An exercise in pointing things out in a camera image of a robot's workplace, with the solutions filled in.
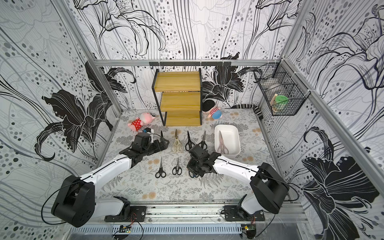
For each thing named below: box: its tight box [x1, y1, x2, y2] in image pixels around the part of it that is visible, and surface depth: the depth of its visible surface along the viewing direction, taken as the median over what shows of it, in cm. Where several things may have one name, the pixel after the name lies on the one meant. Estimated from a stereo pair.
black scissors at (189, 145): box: [185, 130, 196, 151], surface depth 100 cm
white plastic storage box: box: [214, 124, 241, 158], surface depth 103 cm
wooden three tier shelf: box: [151, 68, 203, 127], surface depth 100 cm
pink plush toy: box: [127, 112, 156, 132], surface depth 107 cm
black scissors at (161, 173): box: [155, 156, 167, 179], surface depth 88 cm
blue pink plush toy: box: [207, 107, 223, 120], surface depth 113 cm
